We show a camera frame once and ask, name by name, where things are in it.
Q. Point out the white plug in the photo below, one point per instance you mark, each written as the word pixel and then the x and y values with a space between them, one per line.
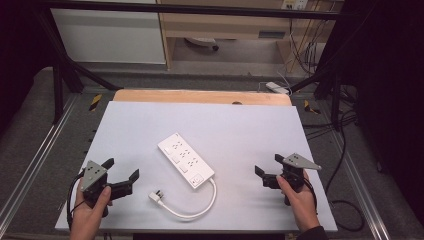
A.
pixel 155 196

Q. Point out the white table mat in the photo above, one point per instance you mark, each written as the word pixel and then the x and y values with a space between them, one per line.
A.
pixel 233 133

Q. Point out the white floor power strip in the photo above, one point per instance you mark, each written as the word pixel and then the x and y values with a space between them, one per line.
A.
pixel 276 87

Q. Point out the dark curtain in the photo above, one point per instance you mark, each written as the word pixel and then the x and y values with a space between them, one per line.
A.
pixel 16 50
pixel 386 83

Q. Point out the wooden desk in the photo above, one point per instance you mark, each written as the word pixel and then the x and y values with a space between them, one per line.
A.
pixel 226 26

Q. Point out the wooden table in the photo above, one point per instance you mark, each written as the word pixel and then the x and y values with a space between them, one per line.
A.
pixel 200 96

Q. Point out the aluminium floor rail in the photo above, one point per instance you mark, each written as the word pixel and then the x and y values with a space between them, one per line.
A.
pixel 360 186
pixel 36 160

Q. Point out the wall outlet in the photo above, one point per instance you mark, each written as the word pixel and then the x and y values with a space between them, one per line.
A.
pixel 295 4

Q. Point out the person's left hand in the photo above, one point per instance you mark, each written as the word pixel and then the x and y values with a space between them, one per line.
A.
pixel 88 211

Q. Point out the white cabinet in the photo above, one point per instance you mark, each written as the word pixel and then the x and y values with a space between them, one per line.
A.
pixel 108 35

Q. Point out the person's right hand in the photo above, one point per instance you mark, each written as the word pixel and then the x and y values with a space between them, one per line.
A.
pixel 300 205

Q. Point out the chair base with caster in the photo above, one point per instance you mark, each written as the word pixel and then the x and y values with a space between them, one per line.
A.
pixel 203 41

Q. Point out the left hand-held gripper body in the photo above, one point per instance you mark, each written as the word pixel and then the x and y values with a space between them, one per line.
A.
pixel 94 175

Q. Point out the black metal stand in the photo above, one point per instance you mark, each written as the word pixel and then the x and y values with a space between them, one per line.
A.
pixel 58 83
pixel 335 96

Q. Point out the black metal frame bar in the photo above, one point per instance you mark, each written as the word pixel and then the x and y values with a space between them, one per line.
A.
pixel 200 9

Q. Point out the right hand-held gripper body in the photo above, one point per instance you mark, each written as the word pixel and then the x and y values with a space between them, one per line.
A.
pixel 295 166

